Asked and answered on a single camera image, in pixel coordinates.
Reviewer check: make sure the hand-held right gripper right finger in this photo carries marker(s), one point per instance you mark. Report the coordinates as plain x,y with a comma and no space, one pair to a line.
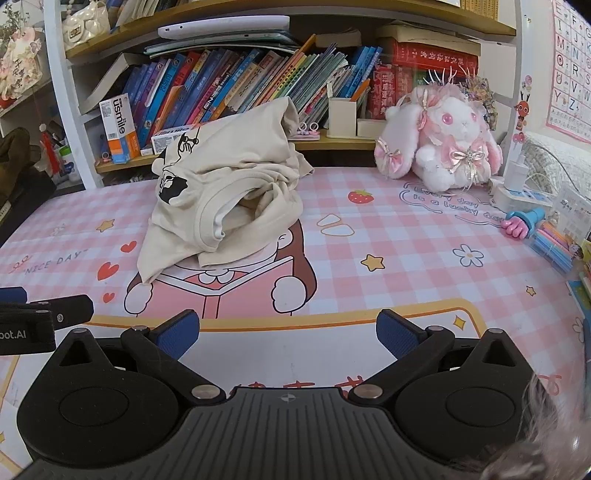
397,332

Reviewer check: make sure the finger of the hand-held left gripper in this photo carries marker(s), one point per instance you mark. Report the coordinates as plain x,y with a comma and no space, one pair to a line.
71,311
11,294

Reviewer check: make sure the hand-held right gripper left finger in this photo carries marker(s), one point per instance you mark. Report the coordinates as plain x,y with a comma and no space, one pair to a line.
178,334

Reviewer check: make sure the cream printed t-shirt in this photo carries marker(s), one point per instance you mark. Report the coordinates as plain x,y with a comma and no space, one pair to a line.
240,161

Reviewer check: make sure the pink checked desk mat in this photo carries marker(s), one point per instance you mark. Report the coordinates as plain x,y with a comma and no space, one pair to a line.
392,258

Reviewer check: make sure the dark olive cloth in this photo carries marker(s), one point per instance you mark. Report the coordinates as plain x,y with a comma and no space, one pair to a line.
18,180

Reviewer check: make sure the red tassel ornament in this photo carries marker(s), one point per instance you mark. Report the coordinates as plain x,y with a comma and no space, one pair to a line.
48,147

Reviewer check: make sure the pink hand-shaped toy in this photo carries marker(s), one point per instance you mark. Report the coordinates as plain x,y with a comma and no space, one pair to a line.
521,224

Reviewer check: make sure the pack of coloured pens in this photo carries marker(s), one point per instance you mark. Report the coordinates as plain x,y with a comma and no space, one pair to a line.
551,247

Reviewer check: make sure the white power strip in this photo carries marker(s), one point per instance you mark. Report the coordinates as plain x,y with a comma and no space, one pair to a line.
521,201

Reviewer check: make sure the grey fuzzy sleeve cuff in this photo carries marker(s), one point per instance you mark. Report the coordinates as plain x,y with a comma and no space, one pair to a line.
545,438

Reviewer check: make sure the pink plush rabbit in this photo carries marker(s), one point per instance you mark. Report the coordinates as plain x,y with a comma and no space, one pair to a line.
443,152

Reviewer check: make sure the white and orange carton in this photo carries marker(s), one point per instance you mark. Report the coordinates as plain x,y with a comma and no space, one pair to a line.
164,138
119,129

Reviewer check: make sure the wooden bookshelf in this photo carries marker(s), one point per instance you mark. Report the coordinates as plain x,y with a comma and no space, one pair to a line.
332,145

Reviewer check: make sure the white power adapter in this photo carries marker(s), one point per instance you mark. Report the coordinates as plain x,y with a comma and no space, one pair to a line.
516,173

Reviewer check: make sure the small cream box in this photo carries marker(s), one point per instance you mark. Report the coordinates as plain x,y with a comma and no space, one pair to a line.
369,128

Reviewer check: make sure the cream pen holder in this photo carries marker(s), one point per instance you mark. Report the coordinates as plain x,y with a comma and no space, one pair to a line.
341,117

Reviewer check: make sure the row of colourful books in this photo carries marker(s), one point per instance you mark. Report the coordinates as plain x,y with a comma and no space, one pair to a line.
231,83

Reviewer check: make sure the thick red books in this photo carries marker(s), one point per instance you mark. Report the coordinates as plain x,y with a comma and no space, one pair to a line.
429,60

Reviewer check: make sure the cream handbag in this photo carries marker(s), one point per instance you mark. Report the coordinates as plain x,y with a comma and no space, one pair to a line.
85,23

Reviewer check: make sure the white tablet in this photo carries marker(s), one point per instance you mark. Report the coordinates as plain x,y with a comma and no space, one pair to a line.
221,26

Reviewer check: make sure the alphabet wall poster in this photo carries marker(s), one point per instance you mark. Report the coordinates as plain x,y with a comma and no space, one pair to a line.
570,64

